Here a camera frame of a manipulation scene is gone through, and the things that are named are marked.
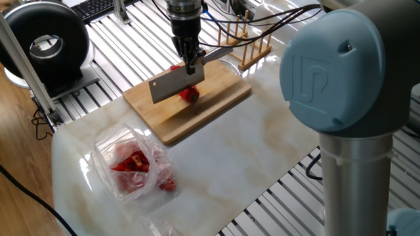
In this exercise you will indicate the steel cleaver knife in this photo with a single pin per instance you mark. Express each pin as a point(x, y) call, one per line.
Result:
point(170, 86)

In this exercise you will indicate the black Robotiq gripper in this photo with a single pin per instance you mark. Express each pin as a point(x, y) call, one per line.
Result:
point(186, 29)

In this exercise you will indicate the marble pattern table mat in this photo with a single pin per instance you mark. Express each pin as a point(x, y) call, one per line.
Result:
point(229, 147)

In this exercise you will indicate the wooden peg rack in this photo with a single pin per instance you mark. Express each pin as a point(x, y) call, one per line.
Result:
point(254, 60)

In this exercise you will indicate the dark device block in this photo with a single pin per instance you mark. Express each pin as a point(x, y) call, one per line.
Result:
point(243, 5)

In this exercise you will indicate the black computer keyboard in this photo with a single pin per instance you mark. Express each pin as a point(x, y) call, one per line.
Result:
point(92, 8)

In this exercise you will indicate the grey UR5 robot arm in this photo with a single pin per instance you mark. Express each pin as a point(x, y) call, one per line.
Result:
point(344, 82)

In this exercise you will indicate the slanted aluminium frame post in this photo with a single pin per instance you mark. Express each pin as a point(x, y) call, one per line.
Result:
point(29, 75)

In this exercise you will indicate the short aluminium post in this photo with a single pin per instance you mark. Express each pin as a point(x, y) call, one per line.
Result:
point(120, 11)

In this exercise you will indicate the chopped red pepper pieces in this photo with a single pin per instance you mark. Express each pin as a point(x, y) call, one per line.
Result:
point(134, 160)

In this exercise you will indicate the bamboo cutting board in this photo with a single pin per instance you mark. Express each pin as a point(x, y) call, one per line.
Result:
point(197, 111)

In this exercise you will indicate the cut red pepper tip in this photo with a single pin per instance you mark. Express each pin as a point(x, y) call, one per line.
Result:
point(175, 67)

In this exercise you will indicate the clear plastic bag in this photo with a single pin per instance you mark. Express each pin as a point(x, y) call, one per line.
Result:
point(108, 144)
point(164, 227)

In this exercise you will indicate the red bell pepper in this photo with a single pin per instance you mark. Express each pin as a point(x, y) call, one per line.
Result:
point(191, 94)

